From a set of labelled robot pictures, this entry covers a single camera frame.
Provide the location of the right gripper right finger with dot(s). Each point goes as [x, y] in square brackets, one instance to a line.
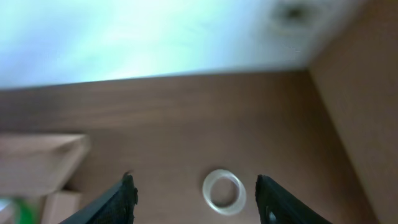
[277, 205]

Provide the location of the green tape roll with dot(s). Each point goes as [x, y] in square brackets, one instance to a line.
[18, 211]

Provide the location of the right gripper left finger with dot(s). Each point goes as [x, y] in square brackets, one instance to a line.
[115, 206]

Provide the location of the white masking tape roll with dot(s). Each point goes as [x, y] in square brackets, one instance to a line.
[208, 183]

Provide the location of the open cardboard box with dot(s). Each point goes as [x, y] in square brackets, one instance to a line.
[36, 167]

